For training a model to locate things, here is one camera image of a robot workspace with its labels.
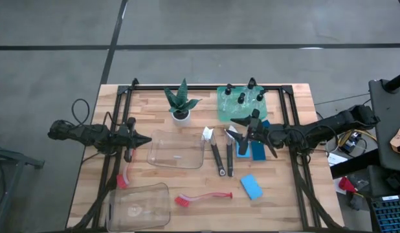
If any clear plastic bin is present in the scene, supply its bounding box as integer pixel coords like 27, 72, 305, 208
106, 182, 172, 232
146, 129, 206, 170

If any small electronics box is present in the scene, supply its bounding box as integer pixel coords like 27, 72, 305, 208
337, 129, 366, 155

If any black aluminium rig frame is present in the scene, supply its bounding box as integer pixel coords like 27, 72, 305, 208
77, 77, 343, 232

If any clear soap dispenser bottle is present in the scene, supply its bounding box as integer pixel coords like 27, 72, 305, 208
246, 76, 258, 98
220, 83, 236, 107
234, 92, 249, 113
254, 89, 269, 111

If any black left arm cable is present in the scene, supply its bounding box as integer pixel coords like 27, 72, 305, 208
71, 98, 91, 128

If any dark grey cart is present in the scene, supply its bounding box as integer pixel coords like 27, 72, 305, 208
368, 69, 400, 172

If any white paper sheet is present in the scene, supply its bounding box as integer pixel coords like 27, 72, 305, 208
327, 151, 342, 166

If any grey metal stand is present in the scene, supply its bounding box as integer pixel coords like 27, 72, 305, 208
0, 129, 45, 233

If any snake plant in white pot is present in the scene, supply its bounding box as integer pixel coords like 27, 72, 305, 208
163, 77, 203, 128

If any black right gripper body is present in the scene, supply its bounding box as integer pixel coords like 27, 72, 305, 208
247, 109, 281, 159

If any red plastic object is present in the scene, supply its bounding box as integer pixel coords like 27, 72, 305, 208
338, 176, 358, 194

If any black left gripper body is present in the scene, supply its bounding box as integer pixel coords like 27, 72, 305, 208
117, 116, 140, 163

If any green translucent tray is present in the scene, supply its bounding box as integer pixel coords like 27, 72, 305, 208
216, 85, 269, 123

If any light blue sponge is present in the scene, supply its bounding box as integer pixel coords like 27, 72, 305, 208
235, 140, 252, 159
240, 173, 264, 201

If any red dish brush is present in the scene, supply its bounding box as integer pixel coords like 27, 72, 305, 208
173, 191, 234, 208
116, 148, 136, 190

